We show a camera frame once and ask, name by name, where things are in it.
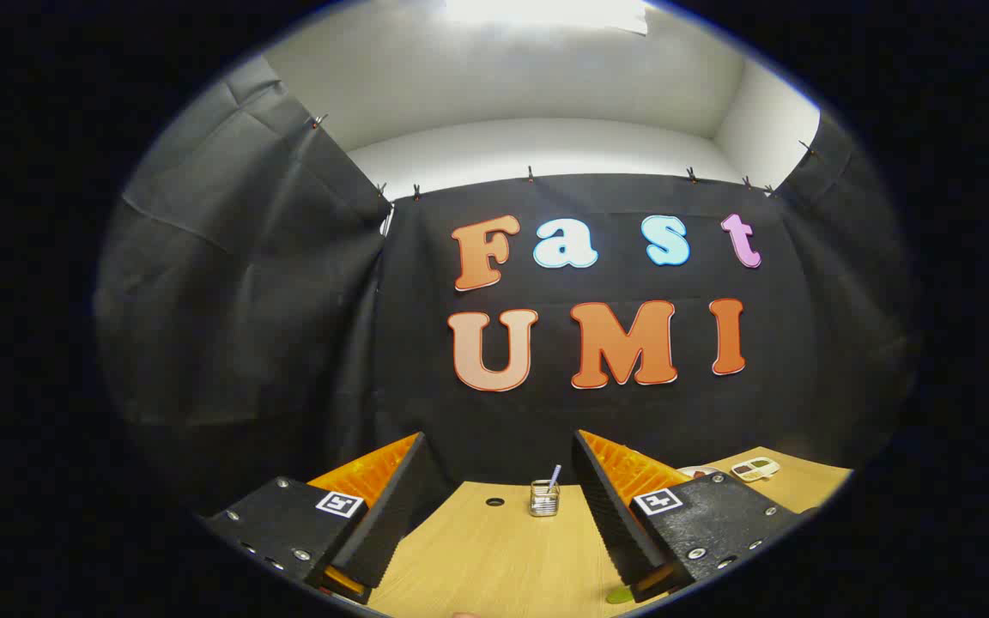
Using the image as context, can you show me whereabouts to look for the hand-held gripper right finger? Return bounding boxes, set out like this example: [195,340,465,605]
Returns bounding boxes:
[572,429,809,604]

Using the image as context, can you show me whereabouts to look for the black backdrop cloth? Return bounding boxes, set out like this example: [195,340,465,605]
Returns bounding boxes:
[93,53,920,516]

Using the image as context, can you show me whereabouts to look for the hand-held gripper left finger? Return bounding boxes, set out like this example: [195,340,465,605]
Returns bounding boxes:
[201,432,428,604]

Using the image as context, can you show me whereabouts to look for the wooden table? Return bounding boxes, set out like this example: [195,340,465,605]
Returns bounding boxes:
[366,446,854,618]

